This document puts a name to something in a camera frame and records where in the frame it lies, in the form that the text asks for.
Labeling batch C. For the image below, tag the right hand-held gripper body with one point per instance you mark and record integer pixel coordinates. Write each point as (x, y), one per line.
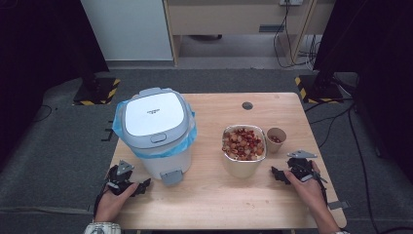
(300, 167)

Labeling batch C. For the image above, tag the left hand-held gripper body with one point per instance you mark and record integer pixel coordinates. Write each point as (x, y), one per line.
(118, 182)

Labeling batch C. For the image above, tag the small brown paper cup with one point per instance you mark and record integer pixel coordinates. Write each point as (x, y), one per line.
(274, 148)

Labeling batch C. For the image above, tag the blue trash bag liner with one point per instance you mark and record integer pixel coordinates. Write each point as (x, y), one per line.
(192, 136)

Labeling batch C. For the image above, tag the white pedal trash bin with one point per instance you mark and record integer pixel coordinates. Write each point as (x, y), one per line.
(152, 112)

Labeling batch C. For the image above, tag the person's left hand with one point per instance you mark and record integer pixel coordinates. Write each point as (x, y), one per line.
(108, 208)

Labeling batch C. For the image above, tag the person's right hand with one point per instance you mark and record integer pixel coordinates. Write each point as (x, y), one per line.
(311, 193)

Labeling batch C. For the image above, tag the metal food container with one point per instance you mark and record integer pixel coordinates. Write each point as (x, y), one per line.
(242, 167)

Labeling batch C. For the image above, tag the pile of red tan scraps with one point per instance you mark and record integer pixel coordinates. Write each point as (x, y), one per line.
(243, 144)

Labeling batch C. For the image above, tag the black floor tape marks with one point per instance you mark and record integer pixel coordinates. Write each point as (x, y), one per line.
(107, 131)

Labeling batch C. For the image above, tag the grey tape strip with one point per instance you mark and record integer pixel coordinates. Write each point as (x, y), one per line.
(337, 205)

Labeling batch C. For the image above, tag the striped stand base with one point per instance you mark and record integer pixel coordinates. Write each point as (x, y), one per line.
(321, 91)
(97, 92)

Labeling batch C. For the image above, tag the black curtain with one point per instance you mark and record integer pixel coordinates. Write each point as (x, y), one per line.
(373, 48)
(39, 48)

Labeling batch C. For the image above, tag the white cabinet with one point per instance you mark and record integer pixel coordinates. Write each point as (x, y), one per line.
(130, 29)

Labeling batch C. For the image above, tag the wooden desk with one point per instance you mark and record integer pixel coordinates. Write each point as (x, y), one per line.
(227, 18)

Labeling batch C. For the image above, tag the wall power outlet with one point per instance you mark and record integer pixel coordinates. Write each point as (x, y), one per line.
(291, 2)

